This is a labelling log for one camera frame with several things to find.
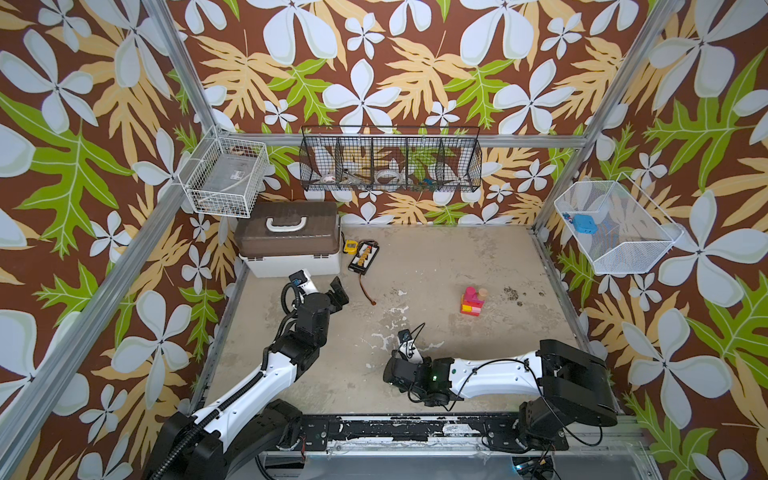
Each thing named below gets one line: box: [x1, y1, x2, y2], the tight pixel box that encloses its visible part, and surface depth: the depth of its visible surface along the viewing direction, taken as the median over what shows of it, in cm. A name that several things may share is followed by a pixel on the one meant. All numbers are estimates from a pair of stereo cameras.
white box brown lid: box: [235, 202, 341, 278], surface depth 97 cm
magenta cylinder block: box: [464, 286, 483, 303], surface depth 93 cm
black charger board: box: [348, 240, 380, 275], surface depth 111 cm
